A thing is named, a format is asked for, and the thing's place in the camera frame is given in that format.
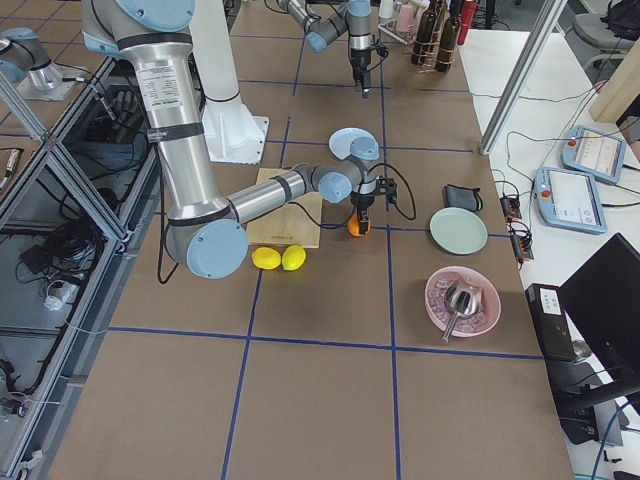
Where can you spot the teach pendant far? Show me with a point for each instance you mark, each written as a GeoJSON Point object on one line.
{"type": "Point", "coordinates": [594, 152]}

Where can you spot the aluminium frame post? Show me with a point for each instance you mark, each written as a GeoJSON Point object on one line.
{"type": "Point", "coordinates": [532, 49]}

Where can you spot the metal scoop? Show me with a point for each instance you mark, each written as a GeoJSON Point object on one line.
{"type": "Point", "coordinates": [462, 300]}

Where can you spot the dark wine bottle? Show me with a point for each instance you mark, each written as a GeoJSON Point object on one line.
{"type": "Point", "coordinates": [425, 30]}
{"type": "Point", "coordinates": [448, 37]}

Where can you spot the black monitor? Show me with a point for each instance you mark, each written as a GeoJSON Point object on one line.
{"type": "Point", "coordinates": [602, 300]}

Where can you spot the wooden cutting board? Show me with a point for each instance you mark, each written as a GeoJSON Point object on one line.
{"type": "Point", "coordinates": [289, 225]}

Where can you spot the orange fruit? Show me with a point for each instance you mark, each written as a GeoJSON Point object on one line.
{"type": "Point", "coordinates": [352, 227]}

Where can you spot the copper wire bottle rack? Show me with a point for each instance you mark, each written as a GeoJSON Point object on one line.
{"type": "Point", "coordinates": [432, 54]}

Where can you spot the grey folded cloth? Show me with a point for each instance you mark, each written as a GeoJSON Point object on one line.
{"type": "Point", "coordinates": [462, 197]}

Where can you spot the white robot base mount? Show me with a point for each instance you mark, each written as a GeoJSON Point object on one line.
{"type": "Point", "coordinates": [233, 134]}

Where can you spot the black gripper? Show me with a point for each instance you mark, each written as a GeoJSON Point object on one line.
{"type": "Point", "coordinates": [359, 64]}
{"type": "Point", "coordinates": [362, 202]}

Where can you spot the light blue plate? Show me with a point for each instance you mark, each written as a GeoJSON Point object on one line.
{"type": "Point", "coordinates": [340, 141]}

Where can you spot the light green plate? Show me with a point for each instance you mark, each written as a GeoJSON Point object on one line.
{"type": "Point", "coordinates": [458, 231]}

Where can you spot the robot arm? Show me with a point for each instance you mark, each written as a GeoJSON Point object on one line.
{"type": "Point", "coordinates": [353, 17]}
{"type": "Point", "coordinates": [181, 54]}

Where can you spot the pink bowl with ice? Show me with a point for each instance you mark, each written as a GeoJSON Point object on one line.
{"type": "Point", "coordinates": [475, 325]}

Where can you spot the black computer box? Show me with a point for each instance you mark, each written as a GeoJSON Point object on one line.
{"type": "Point", "coordinates": [550, 322]}

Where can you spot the yellow lemon outer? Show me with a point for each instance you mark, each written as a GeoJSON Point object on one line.
{"type": "Point", "coordinates": [266, 258]}

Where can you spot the teach pendant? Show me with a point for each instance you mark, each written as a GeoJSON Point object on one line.
{"type": "Point", "coordinates": [594, 152]}
{"type": "Point", "coordinates": [569, 199]}

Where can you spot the yellow lemon near board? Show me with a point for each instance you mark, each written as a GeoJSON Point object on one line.
{"type": "Point", "coordinates": [293, 257]}

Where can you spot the teach pendant near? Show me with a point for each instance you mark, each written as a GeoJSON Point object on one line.
{"type": "Point", "coordinates": [569, 199]}

